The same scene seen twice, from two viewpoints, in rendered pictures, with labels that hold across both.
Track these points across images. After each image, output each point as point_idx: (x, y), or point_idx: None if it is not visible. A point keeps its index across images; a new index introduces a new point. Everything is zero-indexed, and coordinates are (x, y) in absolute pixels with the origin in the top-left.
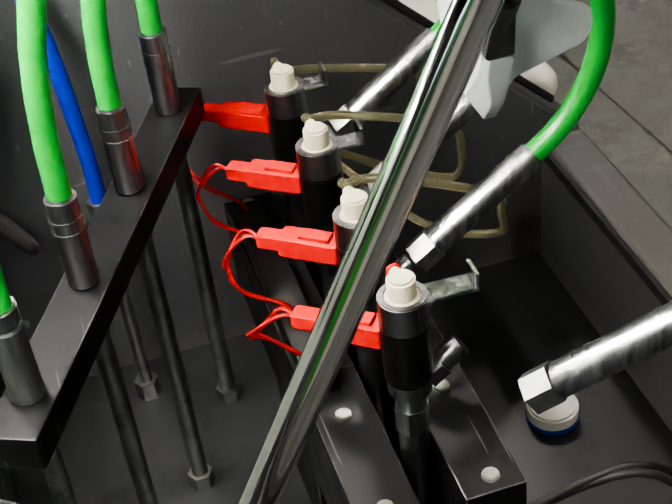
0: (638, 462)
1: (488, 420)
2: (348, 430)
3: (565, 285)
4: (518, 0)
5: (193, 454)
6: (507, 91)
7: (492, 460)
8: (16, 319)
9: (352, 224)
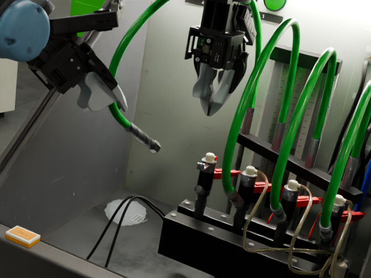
0: (134, 196)
1: (189, 225)
2: (217, 214)
3: None
4: (194, 63)
5: None
6: (199, 100)
7: (176, 218)
8: (246, 110)
9: (245, 171)
